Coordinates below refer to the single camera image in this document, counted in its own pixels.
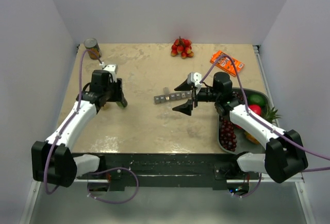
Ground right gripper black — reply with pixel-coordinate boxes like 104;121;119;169
173;79;221;116

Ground green lidded pill bottle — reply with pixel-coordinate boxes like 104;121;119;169
116;99;128;109

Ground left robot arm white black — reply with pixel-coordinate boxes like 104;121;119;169
31;64;127;187

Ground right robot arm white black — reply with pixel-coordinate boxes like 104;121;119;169
173;72;308;183

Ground red toy fruit bunch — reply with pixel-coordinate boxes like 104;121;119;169
170;37;194;59

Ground dark red toy grapes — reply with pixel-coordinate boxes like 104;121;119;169
219;91;244;152

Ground tin can fruit label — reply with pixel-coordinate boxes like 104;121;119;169
84;38;102;60

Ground green toy avocado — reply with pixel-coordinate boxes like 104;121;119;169
248;94;267;107

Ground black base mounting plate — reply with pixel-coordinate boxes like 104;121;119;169
45;152;261;193

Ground red toy apple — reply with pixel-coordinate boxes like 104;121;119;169
230;105;261;129

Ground grey fruit tray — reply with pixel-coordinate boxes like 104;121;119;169
218;88;270;154

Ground toy pineapple orange yellow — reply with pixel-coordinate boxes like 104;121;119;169
244;105;281;144

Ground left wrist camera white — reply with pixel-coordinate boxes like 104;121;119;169
99;62;118;82

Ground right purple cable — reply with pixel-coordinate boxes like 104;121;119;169
200;54;330;173

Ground aluminium frame rail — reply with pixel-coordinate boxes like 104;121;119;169
33;160;305;183

